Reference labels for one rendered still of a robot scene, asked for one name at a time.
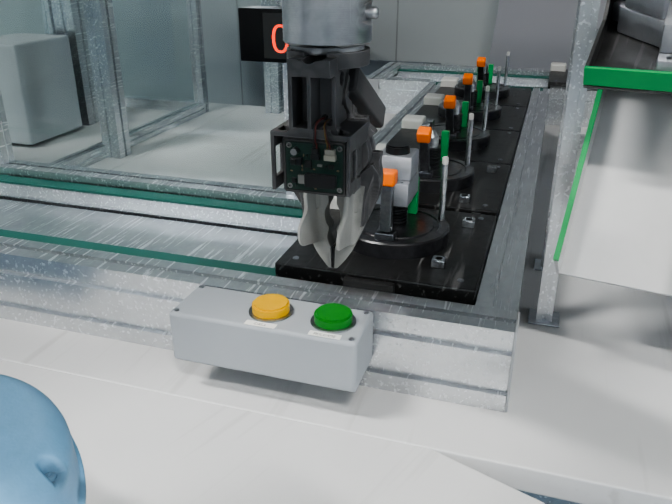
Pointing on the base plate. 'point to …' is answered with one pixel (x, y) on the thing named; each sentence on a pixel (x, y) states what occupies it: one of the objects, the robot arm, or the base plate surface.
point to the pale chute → (622, 196)
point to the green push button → (333, 316)
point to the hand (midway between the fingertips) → (336, 251)
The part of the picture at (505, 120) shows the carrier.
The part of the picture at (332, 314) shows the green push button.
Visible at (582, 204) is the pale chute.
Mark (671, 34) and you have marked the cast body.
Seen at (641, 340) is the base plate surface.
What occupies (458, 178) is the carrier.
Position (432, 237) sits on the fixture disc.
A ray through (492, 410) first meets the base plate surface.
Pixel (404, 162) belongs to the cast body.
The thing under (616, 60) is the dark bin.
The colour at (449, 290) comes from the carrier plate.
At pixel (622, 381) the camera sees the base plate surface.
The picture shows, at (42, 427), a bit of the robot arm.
